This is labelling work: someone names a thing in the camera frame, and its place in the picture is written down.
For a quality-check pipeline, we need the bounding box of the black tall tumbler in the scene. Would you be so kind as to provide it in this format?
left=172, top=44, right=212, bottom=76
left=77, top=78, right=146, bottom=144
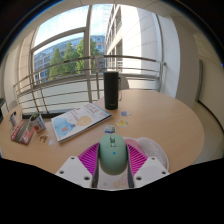
left=103, top=70, right=121, bottom=111

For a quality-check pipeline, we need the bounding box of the metal balcony railing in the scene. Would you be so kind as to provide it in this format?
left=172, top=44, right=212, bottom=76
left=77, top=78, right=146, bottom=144
left=13, top=54, right=167, bottom=114

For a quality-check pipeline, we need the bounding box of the grey-green door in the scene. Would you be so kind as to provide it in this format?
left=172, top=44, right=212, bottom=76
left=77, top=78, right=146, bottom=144
left=196, top=59, right=205, bottom=101

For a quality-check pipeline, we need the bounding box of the black office printer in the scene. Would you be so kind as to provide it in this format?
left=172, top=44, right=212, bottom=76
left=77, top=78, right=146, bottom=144
left=0, top=98, right=8, bottom=125

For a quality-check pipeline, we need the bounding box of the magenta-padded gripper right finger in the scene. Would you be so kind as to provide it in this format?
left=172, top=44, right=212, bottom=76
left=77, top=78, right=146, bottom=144
left=125, top=143, right=170, bottom=189

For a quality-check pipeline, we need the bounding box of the white mug with red print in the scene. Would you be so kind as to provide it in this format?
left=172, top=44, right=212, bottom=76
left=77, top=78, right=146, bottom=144
left=27, top=112, right=47, bottom=134

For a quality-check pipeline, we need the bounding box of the blue white sticker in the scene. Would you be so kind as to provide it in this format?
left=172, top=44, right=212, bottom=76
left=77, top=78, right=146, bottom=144
left=104, top=124, right=117, bottom=135

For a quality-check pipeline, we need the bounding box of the round yellow sticker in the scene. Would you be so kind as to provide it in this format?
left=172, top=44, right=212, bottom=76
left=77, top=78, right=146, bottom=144
left=115, top=119, right=129, bottom=129

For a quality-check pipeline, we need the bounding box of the white chair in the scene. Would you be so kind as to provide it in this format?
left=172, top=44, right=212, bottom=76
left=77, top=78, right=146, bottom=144
left=118, top=74, right=130, bottom=92
left=6, top=99, right=20, bottom=113

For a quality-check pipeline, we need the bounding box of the brown round sticker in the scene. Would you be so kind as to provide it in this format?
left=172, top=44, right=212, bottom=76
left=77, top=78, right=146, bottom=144
left=38, top=133, right=50, bottom=145

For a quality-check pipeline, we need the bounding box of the white blue illustrated book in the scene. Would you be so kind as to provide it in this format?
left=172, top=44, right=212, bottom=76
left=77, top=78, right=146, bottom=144
left=51, top=102, right=113, bottom=145

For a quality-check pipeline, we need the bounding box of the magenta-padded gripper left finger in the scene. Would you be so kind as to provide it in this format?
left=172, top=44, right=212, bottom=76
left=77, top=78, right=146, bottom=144
left=54, top=142, right=101, bottom=189

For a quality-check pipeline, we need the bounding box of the mint green computer mouse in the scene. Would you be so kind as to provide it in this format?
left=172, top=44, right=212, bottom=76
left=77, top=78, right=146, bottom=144
left=98, top=133, right=129, bottom=176

